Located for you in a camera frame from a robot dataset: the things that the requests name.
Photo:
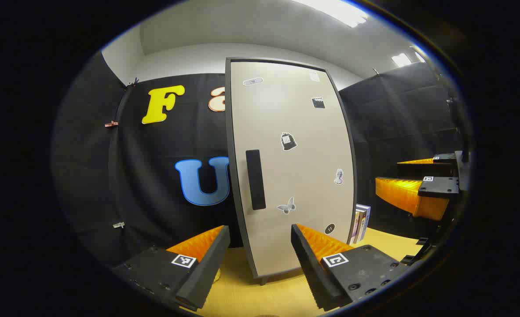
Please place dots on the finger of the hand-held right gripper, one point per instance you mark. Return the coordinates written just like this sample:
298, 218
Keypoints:
400, 193
422, 169

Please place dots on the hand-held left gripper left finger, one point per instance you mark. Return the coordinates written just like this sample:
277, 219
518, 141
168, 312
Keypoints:
207, 273

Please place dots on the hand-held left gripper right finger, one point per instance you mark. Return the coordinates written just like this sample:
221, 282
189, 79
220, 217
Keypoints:
313, 273

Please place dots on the dark grey cabinet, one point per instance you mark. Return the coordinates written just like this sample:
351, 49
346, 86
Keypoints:
228, 132

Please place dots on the blue-edged book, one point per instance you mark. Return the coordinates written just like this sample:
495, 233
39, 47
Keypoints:
364, 222

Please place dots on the black backdrop cloth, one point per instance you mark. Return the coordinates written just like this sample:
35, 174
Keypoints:
387, 123
145, 176

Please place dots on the thin white book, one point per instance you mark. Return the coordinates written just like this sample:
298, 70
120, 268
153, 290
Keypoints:
354, 229

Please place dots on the white clip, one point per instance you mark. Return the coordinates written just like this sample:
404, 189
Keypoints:
119, 225

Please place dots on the small ceiling light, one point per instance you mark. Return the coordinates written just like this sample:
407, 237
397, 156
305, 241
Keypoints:
401, 59

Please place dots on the red clip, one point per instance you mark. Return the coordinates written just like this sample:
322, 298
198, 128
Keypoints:
111, 124

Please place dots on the black clip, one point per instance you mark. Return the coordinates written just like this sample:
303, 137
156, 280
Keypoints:
132, 82

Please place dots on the small black bracket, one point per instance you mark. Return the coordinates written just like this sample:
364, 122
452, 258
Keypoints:
422, 241
414, 259

